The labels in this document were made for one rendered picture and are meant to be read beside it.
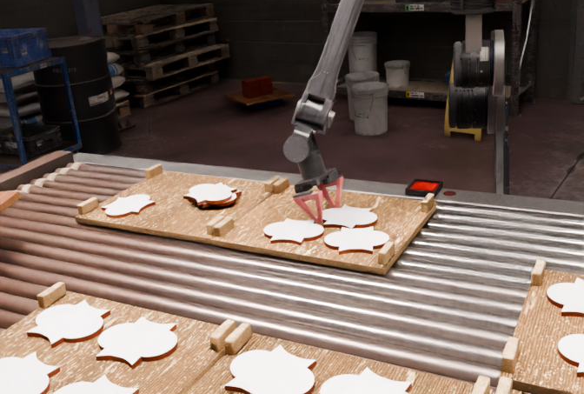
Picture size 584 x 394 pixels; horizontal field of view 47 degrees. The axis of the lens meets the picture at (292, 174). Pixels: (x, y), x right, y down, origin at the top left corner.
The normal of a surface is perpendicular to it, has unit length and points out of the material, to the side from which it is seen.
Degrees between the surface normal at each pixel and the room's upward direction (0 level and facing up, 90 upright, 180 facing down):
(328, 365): 0
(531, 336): 0
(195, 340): 0
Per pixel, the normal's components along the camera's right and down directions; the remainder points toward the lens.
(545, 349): -0.08, -0.94
